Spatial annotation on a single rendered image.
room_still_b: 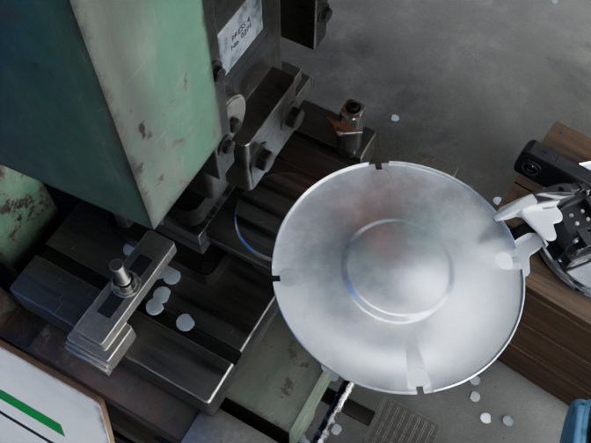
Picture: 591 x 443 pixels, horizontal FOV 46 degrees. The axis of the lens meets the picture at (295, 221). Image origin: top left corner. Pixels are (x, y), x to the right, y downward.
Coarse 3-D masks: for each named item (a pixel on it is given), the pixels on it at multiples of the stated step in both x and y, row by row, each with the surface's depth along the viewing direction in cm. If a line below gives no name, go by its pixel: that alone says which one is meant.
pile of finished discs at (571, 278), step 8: (544, 240) 128; (544, 248) 128; (544, 256) 128; (552, 264) 126; (576, 264) 125; (560, 272) 125; (568, 272) 124; (576, 272) 125; (584, 272) 125; (568, 280) 125; (576, 280) 124; (584, 280) 124; (584, 288) 124
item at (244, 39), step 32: (224, 0) 55; (256, 0) 60; (224, 32) 57; (256, 32) 63; (224, 64) 60; (256, 64) 66; (256, 96) 68; (288, 96) 69; (256, 128) 66; (288, 128) 74; (256, 160) 69
